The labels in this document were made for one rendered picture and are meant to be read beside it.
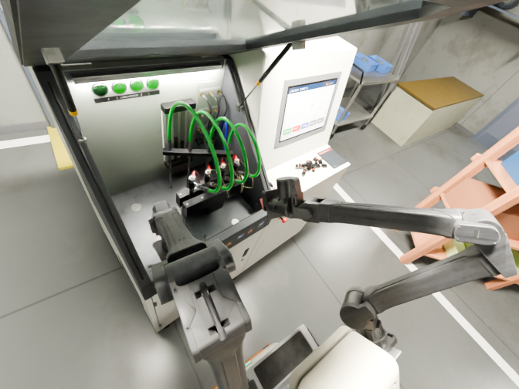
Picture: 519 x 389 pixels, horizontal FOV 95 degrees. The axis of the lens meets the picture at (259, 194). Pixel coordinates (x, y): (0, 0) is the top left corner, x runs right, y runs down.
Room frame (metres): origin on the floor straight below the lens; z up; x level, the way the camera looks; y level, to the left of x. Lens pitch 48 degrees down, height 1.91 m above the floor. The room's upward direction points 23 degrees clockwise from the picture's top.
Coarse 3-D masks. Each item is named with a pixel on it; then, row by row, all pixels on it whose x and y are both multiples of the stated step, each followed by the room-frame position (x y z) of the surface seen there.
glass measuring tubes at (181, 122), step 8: (168, 104) 0.82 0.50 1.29; (192, 104) 0.89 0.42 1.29; (168, 112) 0.80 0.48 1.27; (176, 112) 0.82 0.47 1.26; (184, 112) 0.86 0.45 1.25; (176, 120) 0.83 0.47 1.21; (184, 120) 0.86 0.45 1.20; (176, 128) 0.83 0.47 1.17; (184, 128) 0.86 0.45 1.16; (176, 136) 0.83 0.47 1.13; (184, 136) 0.87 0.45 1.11; (176, 144) 0.83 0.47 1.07; (184, 144) 0.87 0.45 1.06; (176, 160) 0.83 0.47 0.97; (184, 160) 0.86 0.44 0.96; (168, 168) 0.79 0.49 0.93
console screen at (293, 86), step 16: (288, 80) 1.11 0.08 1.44; (304, 80) 1.21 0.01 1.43; (320, 80) 1.32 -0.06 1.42; (336, 80) 1.45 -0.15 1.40; (288, 96) 1.12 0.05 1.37; (304, 96) 1.22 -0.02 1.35; (320, 96) 1.34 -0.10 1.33; (288, 112) 1.13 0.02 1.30; (304, 112) 1.24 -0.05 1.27; (320, 112) 1.36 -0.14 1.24; (288, 128) 1.14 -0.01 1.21; (304, 128) 1.26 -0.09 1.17; (320, 128) 1.39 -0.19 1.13
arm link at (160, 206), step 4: (156, 204) 0.38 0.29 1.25; (160, 204) 0.39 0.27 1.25; (164, 204) 0.39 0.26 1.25; (168, 204) 0.41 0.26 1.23; (152, 208) 0.38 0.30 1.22; (156, 208) 0.37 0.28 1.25; (160, 208) 0.37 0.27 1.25; (164, 208) 0.38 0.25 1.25; (156, 212) 0.37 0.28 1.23; (148, 220) 0.30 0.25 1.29; (152, 220) 0.30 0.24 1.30; (152, 224) 0.29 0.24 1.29; (152, 228) 0.29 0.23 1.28; (156, 228) 0.30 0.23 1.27; (152, 232) 0.29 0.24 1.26; (156, 232) 0.29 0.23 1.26
